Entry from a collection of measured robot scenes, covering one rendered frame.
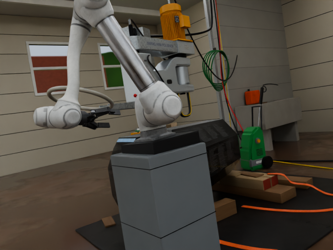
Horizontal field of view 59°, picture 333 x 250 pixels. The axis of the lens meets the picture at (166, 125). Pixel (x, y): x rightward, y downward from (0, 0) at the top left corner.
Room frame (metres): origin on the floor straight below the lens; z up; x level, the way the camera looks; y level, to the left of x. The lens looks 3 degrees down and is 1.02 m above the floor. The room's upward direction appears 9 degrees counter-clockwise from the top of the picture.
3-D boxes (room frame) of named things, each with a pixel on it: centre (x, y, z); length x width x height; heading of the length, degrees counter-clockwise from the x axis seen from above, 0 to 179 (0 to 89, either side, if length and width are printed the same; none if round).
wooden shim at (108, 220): (2.84, 0.70, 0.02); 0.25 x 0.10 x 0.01; 20
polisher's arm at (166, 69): (3.05, -0.07, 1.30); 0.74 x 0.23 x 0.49; 141
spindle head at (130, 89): (2.82, 0.14, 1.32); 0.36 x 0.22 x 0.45; 141
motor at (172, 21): (3.26, -0.24, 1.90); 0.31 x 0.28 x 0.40; 51
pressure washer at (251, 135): (4.18, -1.17, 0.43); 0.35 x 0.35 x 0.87; 20
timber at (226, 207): (2.55, -0.34, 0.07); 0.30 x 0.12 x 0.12; 123
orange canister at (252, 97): (5.87, -1.80, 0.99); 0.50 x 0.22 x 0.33; 128
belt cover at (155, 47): (3.02, -0.03, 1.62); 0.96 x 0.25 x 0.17; 141
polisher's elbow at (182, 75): (3.26, -0.23, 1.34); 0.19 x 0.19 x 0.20
